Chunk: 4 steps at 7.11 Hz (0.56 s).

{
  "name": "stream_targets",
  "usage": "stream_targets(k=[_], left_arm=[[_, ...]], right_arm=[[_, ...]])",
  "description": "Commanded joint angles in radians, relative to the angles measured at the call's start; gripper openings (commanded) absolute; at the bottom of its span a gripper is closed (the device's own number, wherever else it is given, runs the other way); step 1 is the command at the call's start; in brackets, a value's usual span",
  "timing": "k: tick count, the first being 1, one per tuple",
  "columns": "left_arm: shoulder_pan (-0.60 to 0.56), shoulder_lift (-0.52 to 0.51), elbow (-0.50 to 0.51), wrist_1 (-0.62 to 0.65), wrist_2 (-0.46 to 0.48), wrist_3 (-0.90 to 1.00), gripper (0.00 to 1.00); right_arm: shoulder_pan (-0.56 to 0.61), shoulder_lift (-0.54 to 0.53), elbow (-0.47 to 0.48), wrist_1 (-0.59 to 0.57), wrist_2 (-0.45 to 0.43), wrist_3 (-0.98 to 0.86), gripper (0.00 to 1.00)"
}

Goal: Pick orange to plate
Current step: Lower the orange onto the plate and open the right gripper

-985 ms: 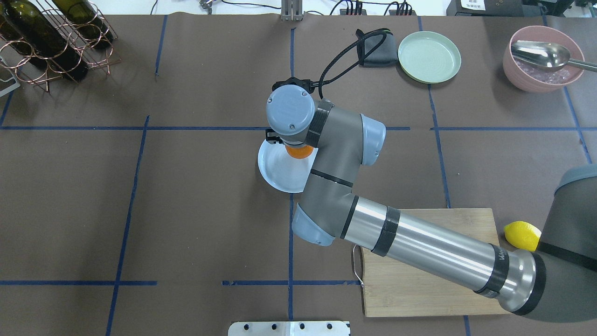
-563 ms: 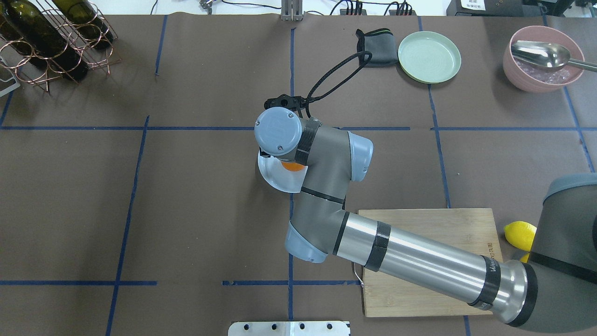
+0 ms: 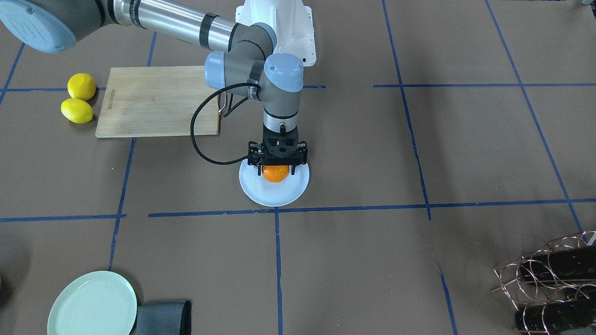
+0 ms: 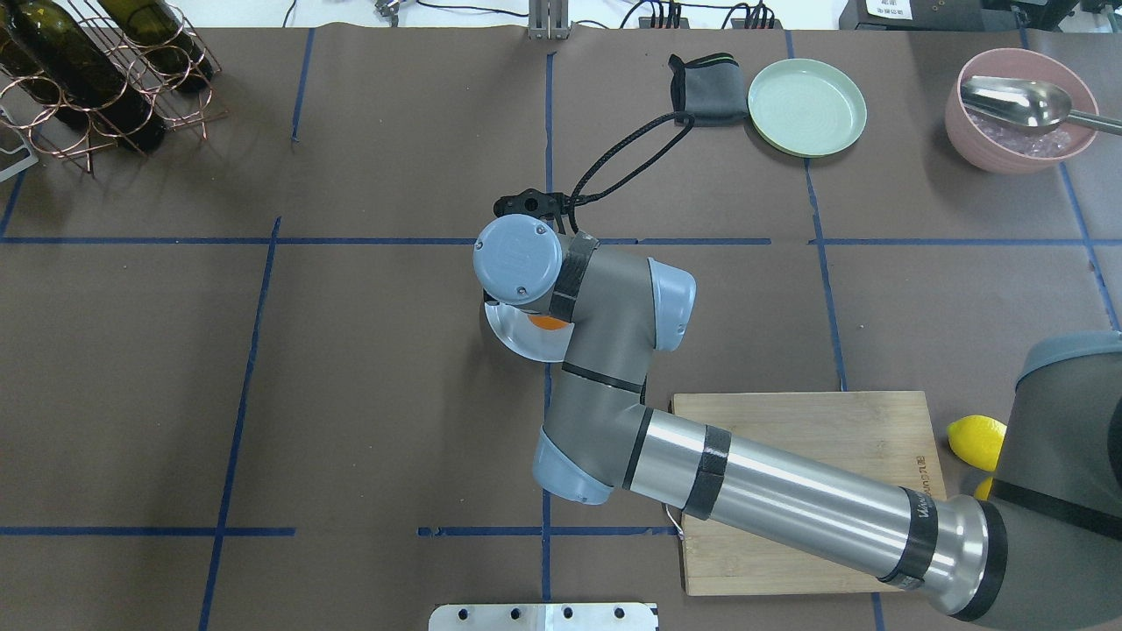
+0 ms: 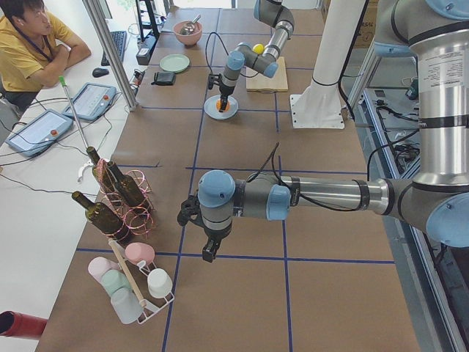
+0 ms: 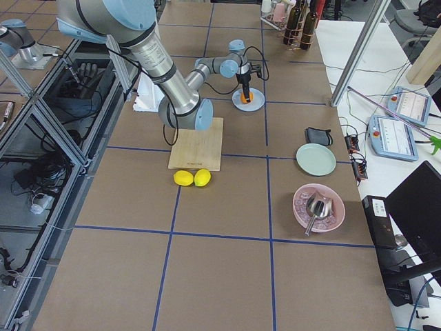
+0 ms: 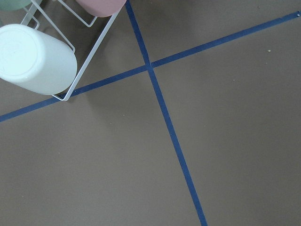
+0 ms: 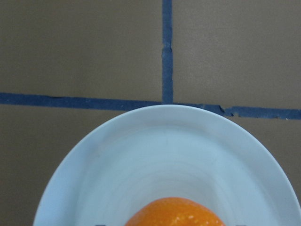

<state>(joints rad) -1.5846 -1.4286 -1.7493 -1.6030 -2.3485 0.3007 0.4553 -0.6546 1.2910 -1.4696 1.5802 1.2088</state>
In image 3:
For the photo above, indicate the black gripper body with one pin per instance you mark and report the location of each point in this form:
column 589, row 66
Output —
column 253, row 154

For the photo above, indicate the orange fruit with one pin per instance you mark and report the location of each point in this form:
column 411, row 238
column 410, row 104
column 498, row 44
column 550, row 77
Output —
column 275, row 173

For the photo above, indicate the light blue plate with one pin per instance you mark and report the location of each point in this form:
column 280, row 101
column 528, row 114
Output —
column 273, row 194

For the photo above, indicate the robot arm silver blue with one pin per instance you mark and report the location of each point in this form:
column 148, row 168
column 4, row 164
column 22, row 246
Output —
column 242, row 59

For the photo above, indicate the light green plate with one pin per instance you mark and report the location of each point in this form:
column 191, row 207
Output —
column 97, row 303

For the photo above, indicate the bamboo cutting board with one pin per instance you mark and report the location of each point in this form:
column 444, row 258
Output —
column 151, row 101

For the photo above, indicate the yellow lemon near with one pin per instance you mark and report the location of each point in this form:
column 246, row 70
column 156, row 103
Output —
column 77, row 110

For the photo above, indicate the yellow lemon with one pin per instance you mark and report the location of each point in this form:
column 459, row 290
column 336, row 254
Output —
column 81, row 86
column 77, row 110

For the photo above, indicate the yellow lemon far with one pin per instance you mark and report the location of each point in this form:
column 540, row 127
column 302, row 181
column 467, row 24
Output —
column 81, row 86

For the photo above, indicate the dark wine bottle front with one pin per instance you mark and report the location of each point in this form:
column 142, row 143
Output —
column 558, row 318

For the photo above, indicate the dark wine bottle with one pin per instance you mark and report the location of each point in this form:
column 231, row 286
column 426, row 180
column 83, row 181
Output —
column 573, row 266
column 558, row 318

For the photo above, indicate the dark wine bottle middle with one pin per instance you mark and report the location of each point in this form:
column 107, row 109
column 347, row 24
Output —
column 573, row 266

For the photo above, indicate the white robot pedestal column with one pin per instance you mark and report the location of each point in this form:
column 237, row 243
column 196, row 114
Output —
column 291, row 21

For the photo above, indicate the copper wire bottle rack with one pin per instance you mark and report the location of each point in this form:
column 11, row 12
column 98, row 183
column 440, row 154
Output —
column 553, row 289

